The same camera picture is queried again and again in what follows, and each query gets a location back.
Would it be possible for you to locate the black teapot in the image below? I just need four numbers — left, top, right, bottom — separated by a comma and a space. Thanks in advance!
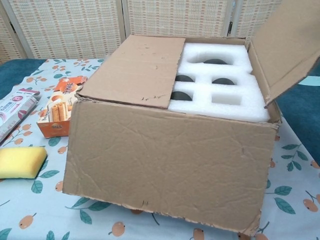
203, 57, 229, 65

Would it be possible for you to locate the large brown cardboard box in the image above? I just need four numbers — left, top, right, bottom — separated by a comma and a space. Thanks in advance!
62, 0, 320, 237

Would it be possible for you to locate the black cup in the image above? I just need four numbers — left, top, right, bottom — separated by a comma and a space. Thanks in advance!
170, 90, 194, 102
175, 74, 196, 83
211, 77, 237, 86

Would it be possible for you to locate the yellow sponge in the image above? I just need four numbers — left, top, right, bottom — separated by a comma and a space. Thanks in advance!
0, 146, 48, 180

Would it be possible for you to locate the white pink toothpaste box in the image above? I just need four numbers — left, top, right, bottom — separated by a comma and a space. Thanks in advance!
0, 87, 41, 146

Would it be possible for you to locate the white foam insert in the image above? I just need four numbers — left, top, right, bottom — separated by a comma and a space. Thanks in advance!
167, 42, 271, 123

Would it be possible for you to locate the woven folding screen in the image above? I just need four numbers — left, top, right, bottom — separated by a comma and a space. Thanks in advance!
0, 0, 320, 61

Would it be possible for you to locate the blue white paper tag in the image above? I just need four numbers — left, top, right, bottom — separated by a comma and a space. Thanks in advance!
298, 76, 320, 87

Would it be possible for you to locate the fruit and leaf print tablecloth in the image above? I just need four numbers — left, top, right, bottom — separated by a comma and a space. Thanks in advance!
0, 58, 320, 240

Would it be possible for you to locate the orange egg roll snack box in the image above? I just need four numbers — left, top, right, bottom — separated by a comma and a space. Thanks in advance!
36, 76, 88, 139

